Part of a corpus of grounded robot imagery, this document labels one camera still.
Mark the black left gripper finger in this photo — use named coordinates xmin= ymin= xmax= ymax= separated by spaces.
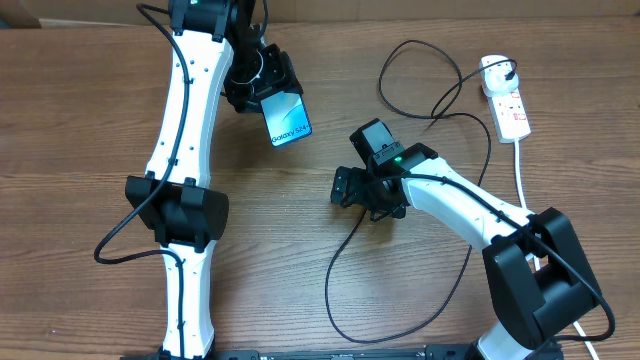
xmin=281 ymin=51 xmax=304 ymax=96
xmin=234 ymin=93 xmax=263 ymax=113

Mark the dark blue smartphone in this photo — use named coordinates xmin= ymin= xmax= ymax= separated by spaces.
xmin=260 ymin=91 xmax=312 ymax=147

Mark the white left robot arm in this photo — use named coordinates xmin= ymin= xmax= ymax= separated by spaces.
xmin=125 ymin=0 xmax=312 ymax=359

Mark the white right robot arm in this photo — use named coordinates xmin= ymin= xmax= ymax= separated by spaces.
xmin=331 ymin=143 xmax=605 ymax=359

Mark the white charger plug adapter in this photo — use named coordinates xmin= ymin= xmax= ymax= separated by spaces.
xmin=479 ymin=55 xmax=519 ymax=98

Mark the white power strip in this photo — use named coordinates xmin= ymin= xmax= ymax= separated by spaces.
xmin=488 ymin=90 xmax=531 ymax=144

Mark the white power strip cord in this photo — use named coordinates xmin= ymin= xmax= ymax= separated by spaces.
xmin=512 ymin=139 xmax=601 ymax=360

